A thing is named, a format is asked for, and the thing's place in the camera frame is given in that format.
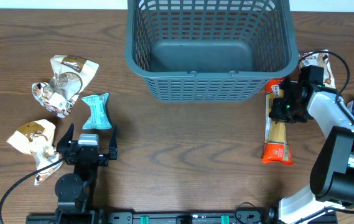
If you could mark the orange spaghetti packet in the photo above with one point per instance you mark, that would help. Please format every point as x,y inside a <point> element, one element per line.
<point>276,148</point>

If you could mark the beige cookie pouch with window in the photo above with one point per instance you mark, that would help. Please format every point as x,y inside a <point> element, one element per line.
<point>71,76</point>

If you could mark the mint green snack packet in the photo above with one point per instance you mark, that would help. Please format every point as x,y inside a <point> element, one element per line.
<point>98,113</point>

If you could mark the grey plastic lattice basket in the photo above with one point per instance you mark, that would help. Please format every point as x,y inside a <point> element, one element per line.
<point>209,50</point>

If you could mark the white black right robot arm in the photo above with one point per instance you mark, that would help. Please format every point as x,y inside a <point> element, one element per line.
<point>331,187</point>

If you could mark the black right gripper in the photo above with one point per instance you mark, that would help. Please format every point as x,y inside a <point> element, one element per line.
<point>278,114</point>

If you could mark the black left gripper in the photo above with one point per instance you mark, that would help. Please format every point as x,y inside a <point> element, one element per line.
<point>68,139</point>

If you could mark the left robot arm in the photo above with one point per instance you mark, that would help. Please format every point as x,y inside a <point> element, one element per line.
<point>75,191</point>

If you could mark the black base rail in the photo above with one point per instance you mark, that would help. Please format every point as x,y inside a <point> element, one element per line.
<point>245,216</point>

